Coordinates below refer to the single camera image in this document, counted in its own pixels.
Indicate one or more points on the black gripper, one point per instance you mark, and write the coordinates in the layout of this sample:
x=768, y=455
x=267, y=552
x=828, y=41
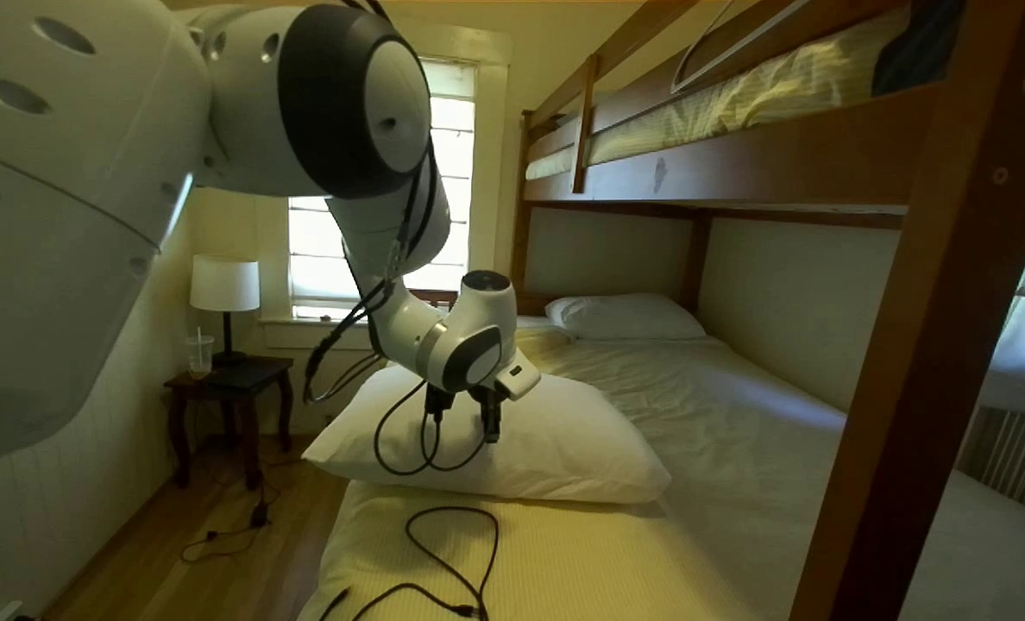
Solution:
x=465, y=392

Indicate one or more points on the large white pillow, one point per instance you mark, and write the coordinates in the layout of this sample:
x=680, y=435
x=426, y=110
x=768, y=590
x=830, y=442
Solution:
x=582, y=448

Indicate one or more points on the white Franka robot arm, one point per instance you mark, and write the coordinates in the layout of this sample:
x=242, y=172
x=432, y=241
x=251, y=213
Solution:
x=73, y=209

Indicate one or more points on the small white pillow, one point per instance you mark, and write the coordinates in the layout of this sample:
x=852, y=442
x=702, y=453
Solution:
x=626, y=314

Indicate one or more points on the dark wooden nightstand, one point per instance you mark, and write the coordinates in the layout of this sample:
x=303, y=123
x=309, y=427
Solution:
x=230, y=384

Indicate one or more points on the tall window with blinds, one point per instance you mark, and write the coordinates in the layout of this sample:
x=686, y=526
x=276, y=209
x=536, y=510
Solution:
x=453, y=172

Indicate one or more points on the table lamp white shade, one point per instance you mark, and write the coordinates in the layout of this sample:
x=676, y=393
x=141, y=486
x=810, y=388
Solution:
x=225, y=287

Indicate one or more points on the clear plastic cup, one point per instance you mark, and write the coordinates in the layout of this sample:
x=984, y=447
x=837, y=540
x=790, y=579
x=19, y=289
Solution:
x=198, y=350

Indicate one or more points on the pale bed sheet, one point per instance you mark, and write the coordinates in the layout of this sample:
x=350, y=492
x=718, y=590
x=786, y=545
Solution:
x=739, y=460

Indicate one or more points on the white upper bunk mattress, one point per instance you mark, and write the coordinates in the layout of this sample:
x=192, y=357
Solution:
x=763, y=89

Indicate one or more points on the window air conditioner unit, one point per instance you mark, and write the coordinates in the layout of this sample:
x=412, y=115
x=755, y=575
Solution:
x=1014, y=453

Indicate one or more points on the wooden bunk bed frame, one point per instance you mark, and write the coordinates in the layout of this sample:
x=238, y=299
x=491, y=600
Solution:
x=936, y=346

